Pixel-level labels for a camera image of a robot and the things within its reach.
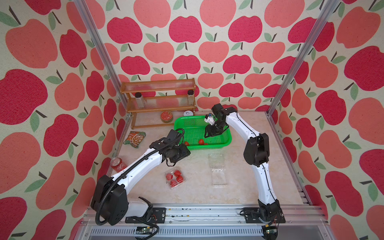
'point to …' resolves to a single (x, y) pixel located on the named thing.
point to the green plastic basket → (193, 127)
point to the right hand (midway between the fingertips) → (209, 137)
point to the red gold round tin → (166, 116)
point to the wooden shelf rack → (157, 103)
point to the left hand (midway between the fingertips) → (189, 157)
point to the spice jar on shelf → (191, 97)
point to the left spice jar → (139, 99)
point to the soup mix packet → (135, 138)
